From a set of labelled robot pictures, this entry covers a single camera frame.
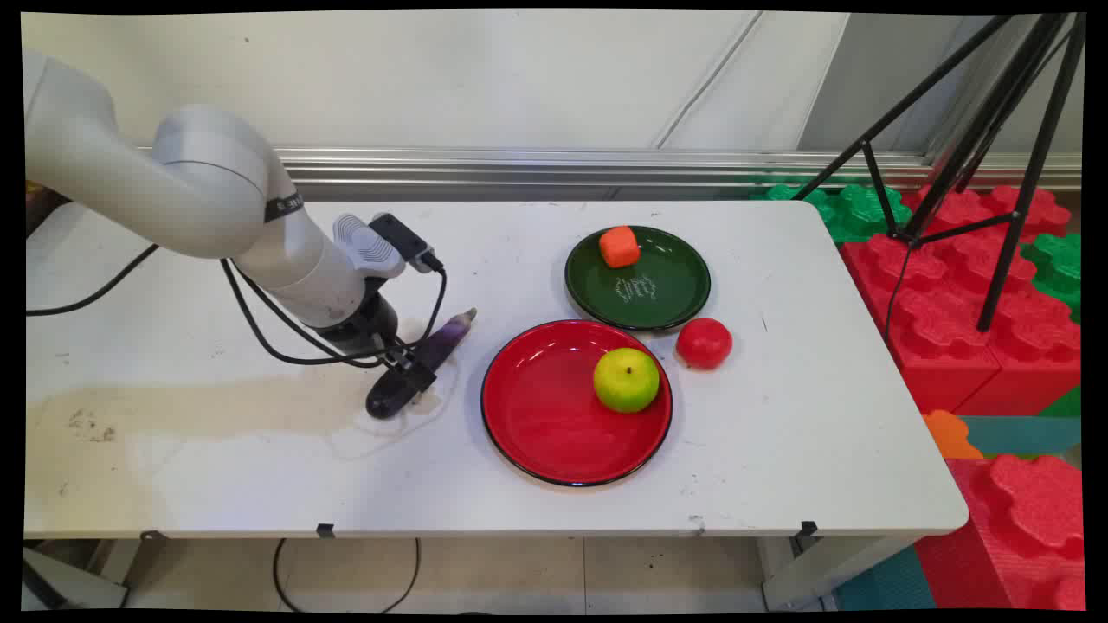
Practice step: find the large red foam block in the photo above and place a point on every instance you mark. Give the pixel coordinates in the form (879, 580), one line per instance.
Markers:
(943, 320)

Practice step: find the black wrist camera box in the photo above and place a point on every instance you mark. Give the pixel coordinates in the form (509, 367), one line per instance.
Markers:
(400, 240)

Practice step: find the purple toy eggplant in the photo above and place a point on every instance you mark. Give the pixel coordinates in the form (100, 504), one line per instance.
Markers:
(446, 339)

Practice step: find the orange foam block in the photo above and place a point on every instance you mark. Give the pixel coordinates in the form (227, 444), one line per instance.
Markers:
(950, 434)

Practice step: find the green toy apple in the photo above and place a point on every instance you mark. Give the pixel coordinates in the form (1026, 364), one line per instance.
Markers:
(626, 379)

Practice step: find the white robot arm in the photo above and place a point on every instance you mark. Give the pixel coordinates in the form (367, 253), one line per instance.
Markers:
(199, 182)

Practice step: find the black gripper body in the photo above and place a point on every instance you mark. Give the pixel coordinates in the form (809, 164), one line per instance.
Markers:
(363, 327)

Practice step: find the red plate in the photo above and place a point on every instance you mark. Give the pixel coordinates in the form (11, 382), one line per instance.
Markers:
(545, 415)

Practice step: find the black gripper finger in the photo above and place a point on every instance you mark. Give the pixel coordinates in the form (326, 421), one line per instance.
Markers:
(421, 377)
(394, 355)

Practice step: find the black tripod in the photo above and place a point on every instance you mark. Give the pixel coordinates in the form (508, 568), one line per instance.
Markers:
(1013, 130)

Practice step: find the black table clip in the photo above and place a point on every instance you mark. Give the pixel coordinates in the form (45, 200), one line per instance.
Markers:
(808, 529)
(325, 529)

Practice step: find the metal wall rail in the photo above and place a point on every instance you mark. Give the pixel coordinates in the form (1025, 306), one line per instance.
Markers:
(606, 169)

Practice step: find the teal foam mat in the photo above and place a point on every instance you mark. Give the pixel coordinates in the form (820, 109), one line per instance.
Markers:
(1026, 435)

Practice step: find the orange toy cube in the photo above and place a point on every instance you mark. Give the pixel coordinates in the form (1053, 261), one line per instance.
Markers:
(619, 247)

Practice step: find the red toy tomato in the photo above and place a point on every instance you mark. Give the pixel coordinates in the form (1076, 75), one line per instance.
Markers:
(704, 343)

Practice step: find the white table leg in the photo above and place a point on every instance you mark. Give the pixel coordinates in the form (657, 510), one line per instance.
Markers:
(831, 567)

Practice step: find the green foam block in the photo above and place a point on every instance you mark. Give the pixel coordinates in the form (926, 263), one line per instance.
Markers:
(853, 212)
(1058, 268)

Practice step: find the dark green plate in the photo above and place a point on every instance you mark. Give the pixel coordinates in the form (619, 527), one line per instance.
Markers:
(666, 290)

